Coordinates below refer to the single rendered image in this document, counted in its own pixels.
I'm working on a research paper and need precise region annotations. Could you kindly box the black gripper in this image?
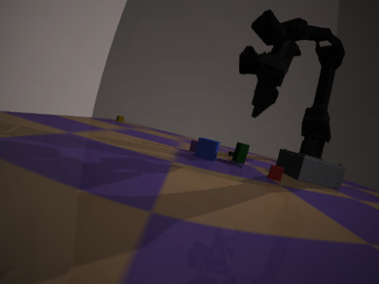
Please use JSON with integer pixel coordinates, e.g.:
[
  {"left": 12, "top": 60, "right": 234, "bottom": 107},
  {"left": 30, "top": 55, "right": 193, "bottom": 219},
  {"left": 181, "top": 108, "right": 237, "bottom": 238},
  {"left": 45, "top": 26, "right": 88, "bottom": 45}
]
[{"left": 252, "top": 51, "right": 291, "bottom": 119}]

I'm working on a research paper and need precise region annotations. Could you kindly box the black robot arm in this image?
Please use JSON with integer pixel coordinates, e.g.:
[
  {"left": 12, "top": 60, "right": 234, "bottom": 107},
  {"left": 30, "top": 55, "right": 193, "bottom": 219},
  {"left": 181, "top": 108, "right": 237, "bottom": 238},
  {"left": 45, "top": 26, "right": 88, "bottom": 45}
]
[{"left": 239, "top": 10, "right": 345, "bottom": 160}]

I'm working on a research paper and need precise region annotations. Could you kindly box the green block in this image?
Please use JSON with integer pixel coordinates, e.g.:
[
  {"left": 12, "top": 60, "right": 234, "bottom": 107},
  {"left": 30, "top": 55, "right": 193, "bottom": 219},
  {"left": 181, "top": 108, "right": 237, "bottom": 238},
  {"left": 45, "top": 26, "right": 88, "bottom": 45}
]
[
  {"left": 235, "top": 142, "right": 250, "bottom": 155},
  {"left": 232, "top": 152, "right": 247, "bottom": 163}
]

